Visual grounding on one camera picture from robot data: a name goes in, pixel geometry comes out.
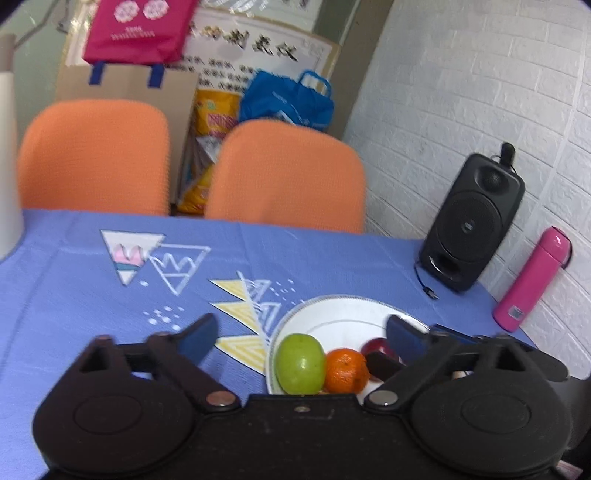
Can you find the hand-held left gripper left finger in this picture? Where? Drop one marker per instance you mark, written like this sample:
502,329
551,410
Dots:
198,339

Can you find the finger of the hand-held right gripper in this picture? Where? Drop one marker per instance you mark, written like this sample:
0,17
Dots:
383,365
455,333

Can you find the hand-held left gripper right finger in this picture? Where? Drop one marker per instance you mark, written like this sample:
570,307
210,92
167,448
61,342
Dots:
406,339

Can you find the red plum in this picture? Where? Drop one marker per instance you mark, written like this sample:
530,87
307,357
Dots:
376,346

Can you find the white plate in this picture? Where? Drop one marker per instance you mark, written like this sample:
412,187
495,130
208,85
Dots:
332,318

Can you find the large green fruit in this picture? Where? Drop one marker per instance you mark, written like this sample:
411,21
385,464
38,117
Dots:
300,364

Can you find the bumpy tangerine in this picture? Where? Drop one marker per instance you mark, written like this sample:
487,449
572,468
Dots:
346,374

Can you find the pink thermos bottle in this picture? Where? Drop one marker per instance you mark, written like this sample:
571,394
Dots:
531,281

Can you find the black speaker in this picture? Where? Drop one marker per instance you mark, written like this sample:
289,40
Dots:
471,221

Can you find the blue printed tablecloth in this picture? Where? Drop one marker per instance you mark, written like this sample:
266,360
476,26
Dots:
69,286

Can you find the orange chair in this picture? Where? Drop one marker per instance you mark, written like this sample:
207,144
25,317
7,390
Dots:
286,180
92,157

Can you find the small black device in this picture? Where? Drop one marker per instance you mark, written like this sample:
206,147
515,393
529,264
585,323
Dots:
508,154

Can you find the yellow printed sack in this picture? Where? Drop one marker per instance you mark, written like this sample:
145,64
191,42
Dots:
212,113

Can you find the blue plastic bag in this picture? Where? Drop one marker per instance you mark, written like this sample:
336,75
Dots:
277,99

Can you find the magenta tote bag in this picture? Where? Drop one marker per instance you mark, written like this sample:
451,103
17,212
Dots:
138,32

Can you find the wall poster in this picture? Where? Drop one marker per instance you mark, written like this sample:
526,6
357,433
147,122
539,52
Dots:
258,46

